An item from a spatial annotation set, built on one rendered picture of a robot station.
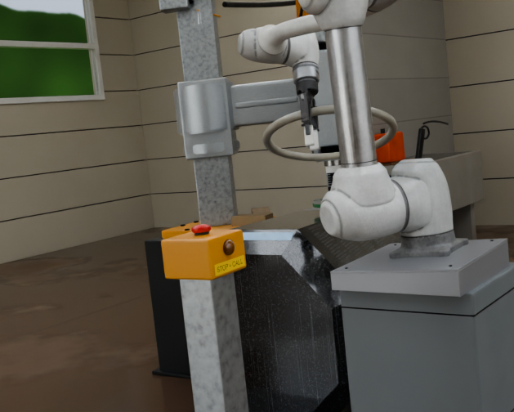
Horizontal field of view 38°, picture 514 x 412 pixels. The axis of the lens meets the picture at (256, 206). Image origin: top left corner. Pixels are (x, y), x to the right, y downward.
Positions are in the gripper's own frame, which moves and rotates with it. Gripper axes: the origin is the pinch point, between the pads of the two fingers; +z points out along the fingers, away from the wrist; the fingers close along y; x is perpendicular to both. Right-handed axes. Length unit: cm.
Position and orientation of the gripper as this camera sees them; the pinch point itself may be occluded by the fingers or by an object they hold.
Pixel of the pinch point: (311, 138)
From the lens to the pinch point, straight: 252.7
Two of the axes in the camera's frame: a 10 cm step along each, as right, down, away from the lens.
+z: 0.6, 9.6, -2.9
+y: 3.9, 2.4, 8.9
